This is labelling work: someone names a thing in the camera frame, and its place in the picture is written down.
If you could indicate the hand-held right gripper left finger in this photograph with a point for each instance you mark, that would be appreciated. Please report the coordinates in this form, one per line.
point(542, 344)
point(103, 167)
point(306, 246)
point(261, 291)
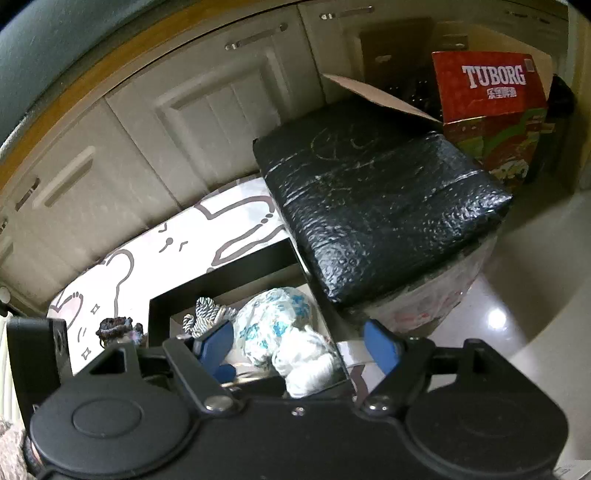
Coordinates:
point(213, 341)

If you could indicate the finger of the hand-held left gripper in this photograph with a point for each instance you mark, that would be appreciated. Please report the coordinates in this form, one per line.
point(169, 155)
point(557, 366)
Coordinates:
point(39, 355)

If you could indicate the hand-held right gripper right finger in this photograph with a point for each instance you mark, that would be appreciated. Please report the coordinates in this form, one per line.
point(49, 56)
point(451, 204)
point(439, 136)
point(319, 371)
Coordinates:
point(382, 346)

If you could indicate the black cardboard box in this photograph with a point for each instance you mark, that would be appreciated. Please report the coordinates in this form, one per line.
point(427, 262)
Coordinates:
point(240, 267)

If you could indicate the white yarn ball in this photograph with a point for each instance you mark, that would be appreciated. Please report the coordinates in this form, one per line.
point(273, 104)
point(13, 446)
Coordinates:
point(304, 364)

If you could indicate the dark crochet pouch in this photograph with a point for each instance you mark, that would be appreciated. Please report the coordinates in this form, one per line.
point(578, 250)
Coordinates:
point(117, 327)

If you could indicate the bear print blanket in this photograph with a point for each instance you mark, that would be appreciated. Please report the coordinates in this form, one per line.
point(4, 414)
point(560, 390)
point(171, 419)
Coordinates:
point(231, 217)

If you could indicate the black wrapped package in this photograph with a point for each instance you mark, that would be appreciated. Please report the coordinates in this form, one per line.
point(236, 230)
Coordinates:
point(369, 198)

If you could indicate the white cabinet door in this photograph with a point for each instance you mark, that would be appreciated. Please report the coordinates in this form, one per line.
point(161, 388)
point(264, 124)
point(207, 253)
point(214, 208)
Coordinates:
point(83, 198)
point(332, 46)
point(217, 120)

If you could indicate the brown cardboard box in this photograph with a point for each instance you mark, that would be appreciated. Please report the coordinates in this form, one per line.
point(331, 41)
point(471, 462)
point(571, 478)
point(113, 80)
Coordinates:
point(369, 92)

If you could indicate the cream cabinet doors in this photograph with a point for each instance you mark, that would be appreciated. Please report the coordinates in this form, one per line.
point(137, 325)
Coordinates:
point(55, 99)

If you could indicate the red beer carton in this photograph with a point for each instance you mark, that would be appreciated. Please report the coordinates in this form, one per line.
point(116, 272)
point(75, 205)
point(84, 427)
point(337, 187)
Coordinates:
point(489, 92)

